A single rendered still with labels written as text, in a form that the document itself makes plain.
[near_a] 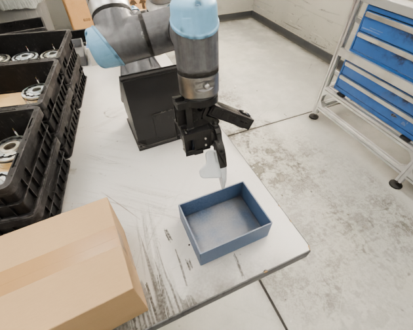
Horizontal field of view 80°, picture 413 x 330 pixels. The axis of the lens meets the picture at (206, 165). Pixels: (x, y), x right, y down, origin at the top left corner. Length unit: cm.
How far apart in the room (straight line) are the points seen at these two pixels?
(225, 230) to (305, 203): 106
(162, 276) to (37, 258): 27
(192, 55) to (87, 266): 42
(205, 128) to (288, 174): 138
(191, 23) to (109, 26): 17
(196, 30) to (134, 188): 54
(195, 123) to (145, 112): 36
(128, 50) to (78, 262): 41
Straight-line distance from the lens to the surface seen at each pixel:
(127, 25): 53
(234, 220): 72
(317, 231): 163
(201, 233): 70
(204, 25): 42
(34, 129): 78
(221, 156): 51
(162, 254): 69
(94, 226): 58
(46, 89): 92
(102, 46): 52
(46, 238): 61
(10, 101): 115
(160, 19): 52
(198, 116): 50
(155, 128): 88
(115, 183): 85
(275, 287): 143
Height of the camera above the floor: 133
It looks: 47 degrees down
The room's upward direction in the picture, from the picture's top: straight up
